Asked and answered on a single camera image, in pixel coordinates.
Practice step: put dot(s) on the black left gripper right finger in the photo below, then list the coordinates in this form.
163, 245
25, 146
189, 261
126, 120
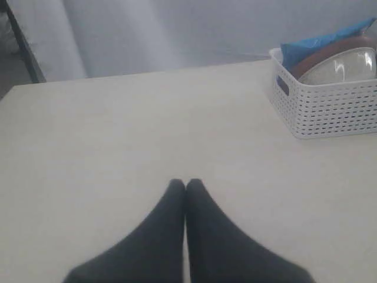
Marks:
219, 251

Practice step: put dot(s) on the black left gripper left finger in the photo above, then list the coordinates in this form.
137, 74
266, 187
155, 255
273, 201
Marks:
152, 252

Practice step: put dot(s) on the white perforated plastic basket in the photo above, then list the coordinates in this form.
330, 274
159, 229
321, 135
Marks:
317, 111

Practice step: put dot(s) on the brown plate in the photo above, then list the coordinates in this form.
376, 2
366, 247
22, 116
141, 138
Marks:
330, 50

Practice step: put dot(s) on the blue snack packet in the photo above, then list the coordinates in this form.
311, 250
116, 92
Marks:
294, 52

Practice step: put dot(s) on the speckled grey ceramic bowl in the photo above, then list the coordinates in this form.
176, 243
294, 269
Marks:
352, 65

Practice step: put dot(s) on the dark metal frame post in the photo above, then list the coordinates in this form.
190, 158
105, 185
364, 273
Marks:
33, 68

